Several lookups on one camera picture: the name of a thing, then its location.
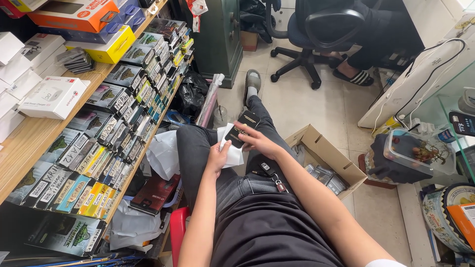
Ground white plastic bag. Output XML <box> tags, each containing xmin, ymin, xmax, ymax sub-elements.
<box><xmin>145</xmin><ymin>130</ymin><xmax>181</xmax><ymax>181</ymax></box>

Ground row of screen protector packets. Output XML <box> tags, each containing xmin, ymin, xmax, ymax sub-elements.
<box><xmin>5</xmin><ymin>18</ymin><xmax>195</xmax><ymax>220</ymax></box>

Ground green print packet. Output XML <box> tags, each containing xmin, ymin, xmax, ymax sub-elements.
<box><xmin>24</xmin><ymin>214</ymin><xmax>107</xmax><ymax>257</ymax></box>

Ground green cabinet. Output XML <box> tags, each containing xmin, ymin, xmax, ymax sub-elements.
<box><xmin>180</xmin><ymin>0</ymin><xmax>243</xmax><ymax>89</ymax></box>

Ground glass display counter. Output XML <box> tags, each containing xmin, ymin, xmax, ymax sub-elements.
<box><xmin>404</xmin><ymin>63</ymin><xmax>475</xmax><ymax>186</ymax></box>

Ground grey slipper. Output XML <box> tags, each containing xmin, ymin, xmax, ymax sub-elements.
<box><xmin>243</xmin><ymin>69</ymin><xmax>262</xmax><ymax>107</ymax></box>

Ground red plastic stool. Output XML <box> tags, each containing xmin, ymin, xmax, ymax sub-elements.
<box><xmin>169</xmin><ymin>207</ymin><xmax>190</xmax><ymax>267</ymax></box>

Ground yellow spray can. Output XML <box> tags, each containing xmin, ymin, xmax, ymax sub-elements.
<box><xmin>372</xmin><ymin>114</ymin><xmax>406</xmax><ymax>138</ymax></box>

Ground open cardboard box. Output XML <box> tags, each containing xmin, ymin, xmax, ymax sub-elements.
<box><xmin>284</xmin><ymin>124</ymin><xmax>368</xmax><ymax>201</ymax></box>

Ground orange booklet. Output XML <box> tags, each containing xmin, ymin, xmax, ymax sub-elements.
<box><xmin>447</xmin><ymin>202</ymin><xmax>475</xmax><ymax>251</ymax></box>

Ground clear plastic cup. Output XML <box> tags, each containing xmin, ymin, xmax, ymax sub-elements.
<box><xmin>213</xmin><ymin>105</ymin><xmax>230</xmax><ymax>130</ymax></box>

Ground rolled pink plastic sheet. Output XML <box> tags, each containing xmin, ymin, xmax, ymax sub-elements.
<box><xmin>196</xmin><ymin>73</ymin><xmax>225</xmax><ymax>128</ymax></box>

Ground round decorated tin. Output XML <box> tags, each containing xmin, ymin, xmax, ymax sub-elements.
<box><xmin>422</xmin><ymin>182</ymin><xmax>475</xmax><ymax>254</ymax></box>

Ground black plastic bag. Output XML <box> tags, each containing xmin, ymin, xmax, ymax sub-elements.
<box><xmin>173</xmin><ymin>69</ymin><xmax>211</xmax><ymax>120</ymax></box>

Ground small brown cardboard box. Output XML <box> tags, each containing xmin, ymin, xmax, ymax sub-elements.
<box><xmin>240</xmin><ymin>30</ymin><xmax>259</xmax><ymax>52</ymax></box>

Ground person's right hand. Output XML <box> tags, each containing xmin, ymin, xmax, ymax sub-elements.
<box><xmin>234</xmin><ymin>121</ymin><xmax>283</xmax><ymax>161</ymax></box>

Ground white panel with cables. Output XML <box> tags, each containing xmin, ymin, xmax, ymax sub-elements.
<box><xmin>358</xmin><ymin>38</ymin><xmax>467</xmax><ymax>130</ymax></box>

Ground black screen protector packet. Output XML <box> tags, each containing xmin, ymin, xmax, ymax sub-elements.
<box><xmin>224</xmin><ymin>110</ymin><xmax>261</xmax><ymax>149</ymax></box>

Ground wooden shelf of boxed goods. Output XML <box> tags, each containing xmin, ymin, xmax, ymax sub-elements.
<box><xmin>0</xmin><ymin>0</ymin><xmax>195</xmax><ymax>223</ymax></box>

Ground person's left hand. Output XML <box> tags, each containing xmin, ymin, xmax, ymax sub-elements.
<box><xmin>206</xmin><ymin>140</ymin><xmax>233</xmax><ymax>179</ymax></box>

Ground dark grey cloth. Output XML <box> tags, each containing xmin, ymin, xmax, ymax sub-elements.
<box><xmin>367</xmin><ymin>133</ymin><xmax>434</xmax><ymax>184</ymax></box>

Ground black office chair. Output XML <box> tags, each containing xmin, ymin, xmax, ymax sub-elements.
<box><xmin>266</xmin><ymin>0</ymin><xmax>366</xmax><ymax>90</ymax></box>

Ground red and black packet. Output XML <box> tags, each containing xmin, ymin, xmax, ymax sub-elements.
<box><xmin>129</xmin><ymin>173</ymin><xmax>181</xmax><ymax>216</ymax></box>

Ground clear plastic food container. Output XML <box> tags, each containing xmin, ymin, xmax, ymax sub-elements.
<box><xmin>383</xmin><ymin>128</ymin><xmax>457</xmax><ymax>176</ymax></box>

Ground car key with keyring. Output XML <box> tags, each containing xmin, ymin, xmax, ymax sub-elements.
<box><xmin>252</xmin><ymin>162</ymin><xmax>288</xmax><ymax>193</ymax></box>

